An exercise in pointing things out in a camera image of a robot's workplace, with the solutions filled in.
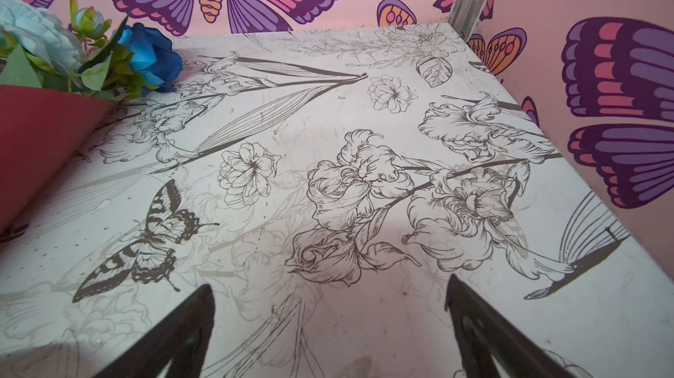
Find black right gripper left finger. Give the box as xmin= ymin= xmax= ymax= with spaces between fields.
xmin=97 ymin=284 xmax=215 ymax=377

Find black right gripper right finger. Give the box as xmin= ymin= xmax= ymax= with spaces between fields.
xmin=445 ymin=274 xmax=571 ymax=377

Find dark red wrapping paper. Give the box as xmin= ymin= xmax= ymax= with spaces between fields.
xmin=1 ymin=86 xmax=117 ymax=230

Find blue fake rose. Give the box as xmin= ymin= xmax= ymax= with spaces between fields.
xmin=119 ymin=23 xmax=184 ymax=93

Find white fake rose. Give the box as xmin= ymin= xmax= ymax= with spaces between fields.
xmin=0 ymin=0 xmax=133 ymax=102

